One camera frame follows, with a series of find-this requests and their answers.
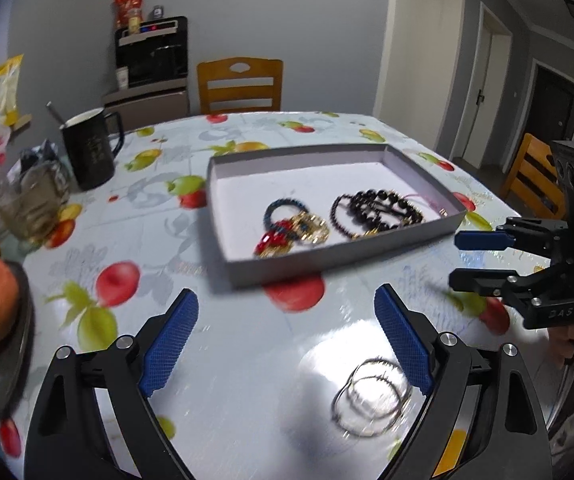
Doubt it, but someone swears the red snack bag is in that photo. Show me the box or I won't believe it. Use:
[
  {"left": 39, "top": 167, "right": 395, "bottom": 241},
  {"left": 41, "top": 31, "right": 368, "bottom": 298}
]
[{"left": 113, "top": 0, "right": 146, "bottom": 29}]

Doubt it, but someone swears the red bead gold chain bracelet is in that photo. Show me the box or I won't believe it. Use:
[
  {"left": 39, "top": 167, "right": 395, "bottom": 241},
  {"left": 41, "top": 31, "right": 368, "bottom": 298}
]
[{"left": 253, "top": 227, "right": 298, "bottom": 260}]

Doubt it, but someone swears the small bead bracelet gold charm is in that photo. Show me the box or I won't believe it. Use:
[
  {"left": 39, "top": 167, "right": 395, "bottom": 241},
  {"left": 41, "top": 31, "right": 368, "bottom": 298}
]
[{"left": 329, "top": 194, "right": 393, "bottom": 241}]

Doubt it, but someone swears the white door with handle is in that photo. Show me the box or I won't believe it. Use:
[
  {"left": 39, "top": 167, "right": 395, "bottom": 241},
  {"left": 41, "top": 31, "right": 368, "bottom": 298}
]
[{"left": 462, "top": 4, "right": 513, "bottom": 169}]

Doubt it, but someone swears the glass jar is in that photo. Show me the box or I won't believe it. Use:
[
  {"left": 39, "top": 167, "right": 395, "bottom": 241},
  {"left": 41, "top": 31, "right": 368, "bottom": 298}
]
[{"left": 0, "top": 165, "right": 71, "bottom": 244}]

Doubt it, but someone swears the black plate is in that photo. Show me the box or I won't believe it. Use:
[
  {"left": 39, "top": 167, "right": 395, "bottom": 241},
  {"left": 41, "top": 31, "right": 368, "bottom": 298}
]
[{"left": 0, "top": 260, "right": 36, "bottom": 421}]

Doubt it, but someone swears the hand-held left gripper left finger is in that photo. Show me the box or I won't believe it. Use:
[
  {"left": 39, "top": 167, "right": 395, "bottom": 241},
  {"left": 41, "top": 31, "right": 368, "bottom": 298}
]
[{"left": 26, "top": 288, "right": 200, "bottom": 480}]

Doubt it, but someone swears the pink string bracelet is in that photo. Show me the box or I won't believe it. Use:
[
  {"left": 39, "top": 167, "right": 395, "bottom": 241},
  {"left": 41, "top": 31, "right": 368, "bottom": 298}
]
[{"left": 407, "top": 190, "right": 454, "bottom": 219}]

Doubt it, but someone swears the grey cardboard tray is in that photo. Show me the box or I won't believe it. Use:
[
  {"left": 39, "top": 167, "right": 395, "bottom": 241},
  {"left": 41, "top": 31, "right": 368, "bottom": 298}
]
[{"left": 206, "top": 143, "right": 468, "bottom": 289}]

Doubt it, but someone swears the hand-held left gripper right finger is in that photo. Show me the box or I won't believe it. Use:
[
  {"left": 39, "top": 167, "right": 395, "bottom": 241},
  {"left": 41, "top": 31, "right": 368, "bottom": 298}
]
[{"left": 373, "top": 283, "right": 552, "bottom": 480}]

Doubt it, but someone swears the black water dispenser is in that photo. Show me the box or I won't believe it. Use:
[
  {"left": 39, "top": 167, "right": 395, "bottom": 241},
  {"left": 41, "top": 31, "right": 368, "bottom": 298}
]
[{"left": 101, "top": 16, "right": 191, "bottom": 124}]

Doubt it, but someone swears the metal spoon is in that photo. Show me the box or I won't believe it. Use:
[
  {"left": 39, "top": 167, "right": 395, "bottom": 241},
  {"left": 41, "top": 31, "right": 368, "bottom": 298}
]
[{"left": 44, "top": 101, "right": 68, "bottom": 129}]

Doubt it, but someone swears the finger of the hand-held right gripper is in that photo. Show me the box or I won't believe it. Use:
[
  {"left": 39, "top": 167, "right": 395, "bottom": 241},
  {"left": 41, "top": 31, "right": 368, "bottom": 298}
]
[
  {"left": 454, "top": 217, "right": 573, "bottom": 261},
  {"left": 449, "top": 262, "right": 568, "bottom": 311}
]

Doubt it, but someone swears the fruit print tablecloth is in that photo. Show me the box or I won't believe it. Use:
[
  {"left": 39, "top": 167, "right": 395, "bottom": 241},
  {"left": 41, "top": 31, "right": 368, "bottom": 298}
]
[{"left": 0, "top": 110, "right": 574, "bottom": 480}]

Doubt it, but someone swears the dark door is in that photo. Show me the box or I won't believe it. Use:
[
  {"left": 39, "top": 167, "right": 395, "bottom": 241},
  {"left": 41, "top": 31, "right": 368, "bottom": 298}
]
[{"left": 527, "top": 59, "right": 574, "bottom": 161}]

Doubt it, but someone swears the black mug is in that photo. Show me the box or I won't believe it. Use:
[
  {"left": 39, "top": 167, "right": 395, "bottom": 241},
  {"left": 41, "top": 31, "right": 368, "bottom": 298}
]
[{"left": 60, "top": 108, "right": 126, "bottom": 192}]

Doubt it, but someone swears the dark foil bag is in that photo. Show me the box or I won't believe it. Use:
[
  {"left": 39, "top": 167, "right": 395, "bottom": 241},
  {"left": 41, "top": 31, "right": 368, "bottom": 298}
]
[{"left": 20, "top": 140, "right": 58, "bottom": 171}]

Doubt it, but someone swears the silver bangle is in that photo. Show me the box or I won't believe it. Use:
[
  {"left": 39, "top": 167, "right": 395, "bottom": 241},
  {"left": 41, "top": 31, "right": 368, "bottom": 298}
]
[
  {"left": 347, "top": 356, "right": 414, "bottom": 414},
  {"left": 331, "top": 372, "right": 406, "bottom": 439}
]

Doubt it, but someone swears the large dark bead bracelet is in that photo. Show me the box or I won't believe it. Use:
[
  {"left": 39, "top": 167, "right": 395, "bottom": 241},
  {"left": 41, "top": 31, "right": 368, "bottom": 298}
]
[{"left": 349, "top": 187, "right": 426, "bottom": 229}]

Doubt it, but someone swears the wooden chair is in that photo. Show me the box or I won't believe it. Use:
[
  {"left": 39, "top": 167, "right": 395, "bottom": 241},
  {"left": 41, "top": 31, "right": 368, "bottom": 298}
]
[
  {"left": 499, "top": 132, "right": 568, "bottom": 221},
  {"left": 196, "top": 57, "right": 284, "bottom": 116}
]

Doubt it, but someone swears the blue braided bracelet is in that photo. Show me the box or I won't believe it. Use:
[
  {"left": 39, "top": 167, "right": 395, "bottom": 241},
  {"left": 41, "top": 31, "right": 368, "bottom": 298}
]
[{"left": 264, "top": 198, "right": 314, "bottom": 241}]

